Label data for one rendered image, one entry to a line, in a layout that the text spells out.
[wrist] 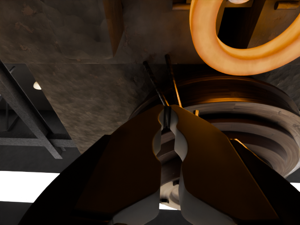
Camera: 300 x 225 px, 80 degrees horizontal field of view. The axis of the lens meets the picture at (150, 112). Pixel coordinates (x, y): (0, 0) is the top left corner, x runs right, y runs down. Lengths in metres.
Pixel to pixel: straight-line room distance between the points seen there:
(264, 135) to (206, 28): 0.24
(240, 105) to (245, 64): 0.07
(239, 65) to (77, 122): 0.53
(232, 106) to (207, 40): 0.13
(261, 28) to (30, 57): 0.45
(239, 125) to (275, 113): 0.07
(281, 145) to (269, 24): 0.24
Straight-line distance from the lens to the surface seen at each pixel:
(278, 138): 0.44
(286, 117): 0.42
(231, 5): 0.40
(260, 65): 0.34
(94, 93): 0.55
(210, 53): 0.30
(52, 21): 0.27
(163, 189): 0.44
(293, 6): 0.39
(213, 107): 0.34
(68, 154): 8.84
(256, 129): 0.39
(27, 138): 6.49
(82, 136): 0.74
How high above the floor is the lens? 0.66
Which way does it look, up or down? 48 degrees up
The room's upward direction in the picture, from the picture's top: 178 degrees clockwise
